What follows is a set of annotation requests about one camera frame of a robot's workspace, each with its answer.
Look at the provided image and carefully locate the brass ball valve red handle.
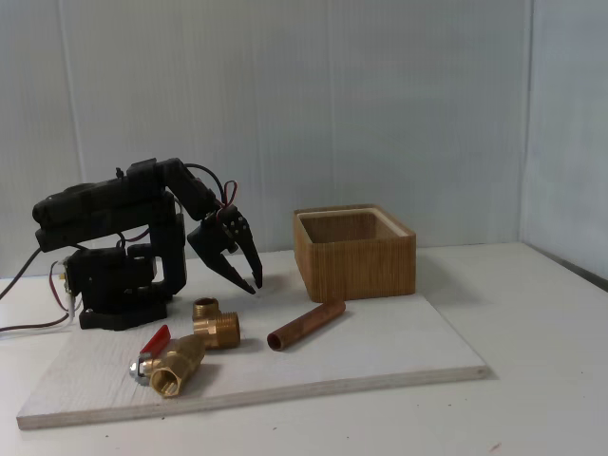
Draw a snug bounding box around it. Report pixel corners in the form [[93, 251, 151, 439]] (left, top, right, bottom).
[[128, 325, 206, 399]]

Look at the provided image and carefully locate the wooden box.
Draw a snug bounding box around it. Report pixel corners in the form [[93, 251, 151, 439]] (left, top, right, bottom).
[[292, 203, 418, 304]]

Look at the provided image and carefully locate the copper pipe piece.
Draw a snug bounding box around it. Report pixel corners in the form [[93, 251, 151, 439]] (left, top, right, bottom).
[[266, 298, 347, 352]]

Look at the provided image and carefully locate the white wooden board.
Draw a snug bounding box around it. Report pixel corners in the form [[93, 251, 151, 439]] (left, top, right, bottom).
[[16, 294, 490, 431]]

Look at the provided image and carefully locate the black cable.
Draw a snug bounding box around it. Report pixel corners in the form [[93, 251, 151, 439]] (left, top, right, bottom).
[[0, 249, 42, 300]]

